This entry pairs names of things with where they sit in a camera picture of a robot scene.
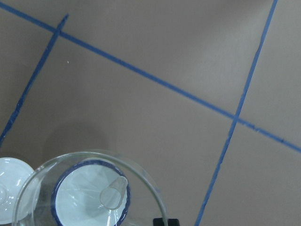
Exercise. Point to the clear glass funnel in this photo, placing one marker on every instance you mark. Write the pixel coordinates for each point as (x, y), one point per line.
(33, 205)

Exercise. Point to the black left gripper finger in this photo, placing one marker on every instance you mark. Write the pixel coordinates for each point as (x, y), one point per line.
(170, 222)

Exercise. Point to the white enamel cup blue rim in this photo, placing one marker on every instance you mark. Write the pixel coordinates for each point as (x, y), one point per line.
(93, 192)

